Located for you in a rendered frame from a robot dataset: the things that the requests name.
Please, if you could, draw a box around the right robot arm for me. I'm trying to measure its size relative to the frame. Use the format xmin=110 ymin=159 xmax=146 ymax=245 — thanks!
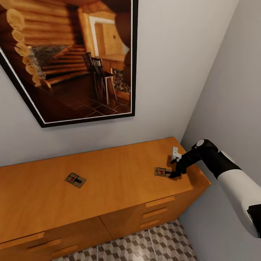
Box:
xmin=169 ymin=139 xmax=261 ymax=238

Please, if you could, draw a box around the mousetrap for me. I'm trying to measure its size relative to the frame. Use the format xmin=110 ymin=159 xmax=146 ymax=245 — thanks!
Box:
xmin=155 ymin=167 xmax=174 ymax=177
xmin=65 ymin=172 xmax=86 ymax=188

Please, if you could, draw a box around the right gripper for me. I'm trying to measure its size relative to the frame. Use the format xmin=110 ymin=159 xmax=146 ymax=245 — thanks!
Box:
xmin=169 ymin=153 xmax=195 ymax=178

